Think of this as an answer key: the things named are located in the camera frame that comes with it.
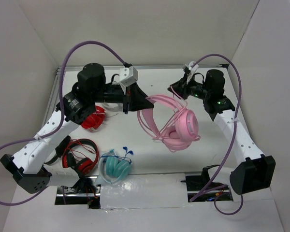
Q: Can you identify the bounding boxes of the pink headphones with cable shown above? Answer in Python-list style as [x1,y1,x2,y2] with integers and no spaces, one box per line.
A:
[137,94,201,152]

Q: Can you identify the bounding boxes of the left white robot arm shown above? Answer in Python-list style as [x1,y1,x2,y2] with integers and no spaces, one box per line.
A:
[0,63,153,194]

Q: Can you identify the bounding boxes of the red black headphones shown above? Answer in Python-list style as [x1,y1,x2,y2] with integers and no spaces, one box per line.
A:
[61,138,99,176]

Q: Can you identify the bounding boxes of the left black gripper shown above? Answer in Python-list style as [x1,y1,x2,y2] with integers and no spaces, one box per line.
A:
[90,80,154,114]

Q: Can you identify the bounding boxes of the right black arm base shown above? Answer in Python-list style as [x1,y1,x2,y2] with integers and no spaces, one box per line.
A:
[181,165,219,202]

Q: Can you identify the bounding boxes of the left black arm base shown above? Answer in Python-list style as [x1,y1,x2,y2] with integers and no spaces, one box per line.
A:
[55,177,101,209]

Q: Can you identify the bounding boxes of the blue earbuds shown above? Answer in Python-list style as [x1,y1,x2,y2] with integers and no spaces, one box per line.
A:
[122,146,134,156]

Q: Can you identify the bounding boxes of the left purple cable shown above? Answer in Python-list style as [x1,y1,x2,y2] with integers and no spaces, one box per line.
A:
[0,41,133,206]

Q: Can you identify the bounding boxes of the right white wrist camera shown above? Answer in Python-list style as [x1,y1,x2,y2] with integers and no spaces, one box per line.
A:
[183,61,199,84]

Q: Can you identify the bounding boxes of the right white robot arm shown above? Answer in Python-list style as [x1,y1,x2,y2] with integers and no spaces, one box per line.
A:
[168,69,276,195]

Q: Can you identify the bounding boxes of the teal white headphones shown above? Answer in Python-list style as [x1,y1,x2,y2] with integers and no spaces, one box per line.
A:
[95,149,132,186]

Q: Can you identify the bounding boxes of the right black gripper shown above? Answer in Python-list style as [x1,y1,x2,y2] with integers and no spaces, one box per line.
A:
[167,72,211,100]

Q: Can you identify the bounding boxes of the grey white headphones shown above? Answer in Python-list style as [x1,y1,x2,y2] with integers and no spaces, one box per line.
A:
[101,102,123,112]

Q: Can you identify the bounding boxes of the red folded headphones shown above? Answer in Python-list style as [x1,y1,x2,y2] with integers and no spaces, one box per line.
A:
[81,106,106,131]

